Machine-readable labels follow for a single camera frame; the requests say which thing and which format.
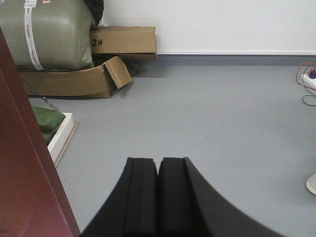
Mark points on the white power strip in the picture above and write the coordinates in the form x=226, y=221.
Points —
x=308, y=82

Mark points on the lower green sandbag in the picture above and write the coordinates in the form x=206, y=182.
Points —
x=49, y=134

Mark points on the closed long cardboard box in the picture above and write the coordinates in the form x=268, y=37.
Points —
x=136, y=43

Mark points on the upper green sandbag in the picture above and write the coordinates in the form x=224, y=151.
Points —
x=48, y=119

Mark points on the black jacket on sack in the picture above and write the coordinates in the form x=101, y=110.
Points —
x=96, y=8

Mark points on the reddish brown wooden door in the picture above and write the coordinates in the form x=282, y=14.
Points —
x=33, y=202

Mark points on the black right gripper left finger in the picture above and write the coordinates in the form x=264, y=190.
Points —
x=131, y=208

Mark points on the olive green woven sack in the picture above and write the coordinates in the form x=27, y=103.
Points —
x=44, y=35

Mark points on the seated person in black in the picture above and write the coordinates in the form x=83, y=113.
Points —
x=311, y=184

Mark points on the open flat cardboard box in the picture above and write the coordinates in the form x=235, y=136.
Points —
x=97, y=82

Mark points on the white wooden door frame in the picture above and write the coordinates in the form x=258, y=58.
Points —
x=58, y=142

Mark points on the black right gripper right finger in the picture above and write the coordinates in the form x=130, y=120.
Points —
x=190, y=207

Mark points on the plywood base board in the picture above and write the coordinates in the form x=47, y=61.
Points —
x=69, y=139

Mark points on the green sandbag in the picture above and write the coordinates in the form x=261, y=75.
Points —
x=48, y=119
x=49, y=134

